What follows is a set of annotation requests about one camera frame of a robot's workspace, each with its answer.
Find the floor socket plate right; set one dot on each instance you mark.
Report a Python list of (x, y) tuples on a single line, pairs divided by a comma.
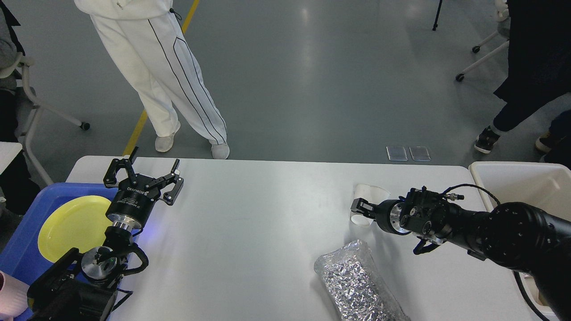
[(420, 153)]

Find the blue plastic tray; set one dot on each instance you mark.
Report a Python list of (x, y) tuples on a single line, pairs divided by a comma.
[(21, 257)]

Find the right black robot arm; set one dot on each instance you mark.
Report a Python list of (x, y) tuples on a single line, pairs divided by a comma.
[(514, 235)]

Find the floor socket plate left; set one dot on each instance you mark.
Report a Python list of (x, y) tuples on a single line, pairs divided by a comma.
[(397, 153)]

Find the seated person at left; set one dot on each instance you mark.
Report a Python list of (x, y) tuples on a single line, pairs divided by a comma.
[(16, 184)]

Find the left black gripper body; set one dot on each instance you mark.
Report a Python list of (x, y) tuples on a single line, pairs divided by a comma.
[(133, 203)]

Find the white side table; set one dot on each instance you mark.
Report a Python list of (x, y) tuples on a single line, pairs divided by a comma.
[(8, 152)]

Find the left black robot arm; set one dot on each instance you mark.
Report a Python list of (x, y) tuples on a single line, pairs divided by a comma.
[(84, 286)]

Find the floor socket plate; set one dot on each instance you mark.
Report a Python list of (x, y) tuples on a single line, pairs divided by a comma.
[(420, 153), (397, 153)]

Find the black tripod leg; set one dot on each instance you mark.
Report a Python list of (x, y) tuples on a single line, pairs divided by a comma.
[(437, 15)]

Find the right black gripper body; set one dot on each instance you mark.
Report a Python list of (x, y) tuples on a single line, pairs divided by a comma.
[(388, 214)]

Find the person with black sneakers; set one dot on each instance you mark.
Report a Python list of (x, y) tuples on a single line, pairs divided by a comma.
[(538, 65)]

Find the yellow plastic plate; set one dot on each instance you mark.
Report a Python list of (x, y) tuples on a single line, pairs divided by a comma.
[(80, 223)]

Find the beige plastic bin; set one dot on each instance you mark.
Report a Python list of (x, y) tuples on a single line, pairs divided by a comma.
[(543, 185)]

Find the person in white trousers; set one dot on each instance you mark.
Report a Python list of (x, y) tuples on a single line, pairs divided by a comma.
[(146, 42)]

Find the white paper cup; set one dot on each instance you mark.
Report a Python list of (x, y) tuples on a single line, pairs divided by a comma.
[(372, 194)]

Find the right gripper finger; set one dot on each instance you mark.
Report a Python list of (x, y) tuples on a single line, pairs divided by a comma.
[(361, 205), (364, 217)]

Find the person at right edge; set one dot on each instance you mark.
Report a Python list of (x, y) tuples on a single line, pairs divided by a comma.
[(555, 144)]

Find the office chair left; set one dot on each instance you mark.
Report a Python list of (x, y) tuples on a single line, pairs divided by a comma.
[(29, 104)]

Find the pink cup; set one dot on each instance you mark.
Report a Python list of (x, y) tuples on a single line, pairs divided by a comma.
[(13, 297)]

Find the silver foil bag front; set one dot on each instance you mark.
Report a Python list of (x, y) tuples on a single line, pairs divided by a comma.
[(355, 287)]

